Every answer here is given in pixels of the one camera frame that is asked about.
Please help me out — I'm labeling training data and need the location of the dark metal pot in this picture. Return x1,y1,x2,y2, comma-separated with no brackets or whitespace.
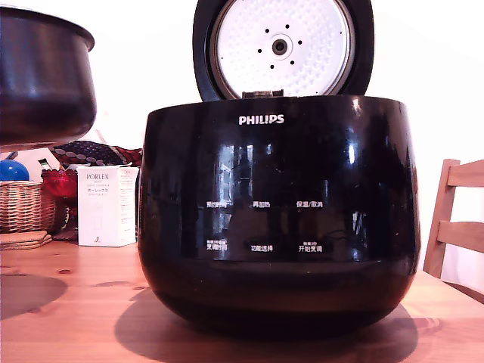
0,6,98,149

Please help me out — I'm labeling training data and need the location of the black Philips rice cooker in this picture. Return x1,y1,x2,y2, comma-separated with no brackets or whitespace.
136,89,421,334

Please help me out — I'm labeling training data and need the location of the black rice cooker lid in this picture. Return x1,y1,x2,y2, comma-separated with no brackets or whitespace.
191,0,376,102

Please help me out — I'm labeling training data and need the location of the white Porlex box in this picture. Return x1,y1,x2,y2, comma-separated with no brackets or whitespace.
76,164,140,248

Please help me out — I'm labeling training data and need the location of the dark red patterned cloth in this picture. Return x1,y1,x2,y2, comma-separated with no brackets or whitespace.
48,140,144,168

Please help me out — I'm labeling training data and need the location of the red glass goblet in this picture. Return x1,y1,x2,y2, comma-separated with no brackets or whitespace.
40,168,79,241

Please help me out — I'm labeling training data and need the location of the wicker basket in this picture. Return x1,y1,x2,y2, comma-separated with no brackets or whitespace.
0,180,57,234

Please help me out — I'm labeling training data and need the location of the wooden chair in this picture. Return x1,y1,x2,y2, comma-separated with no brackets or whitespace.
422,158,484,306

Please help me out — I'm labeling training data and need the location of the cork coaster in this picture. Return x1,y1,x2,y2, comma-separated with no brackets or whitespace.
0,235,54,252
0,231,48,243

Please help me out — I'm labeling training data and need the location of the blue ball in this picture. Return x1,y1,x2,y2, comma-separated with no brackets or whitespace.
0,159,31,183

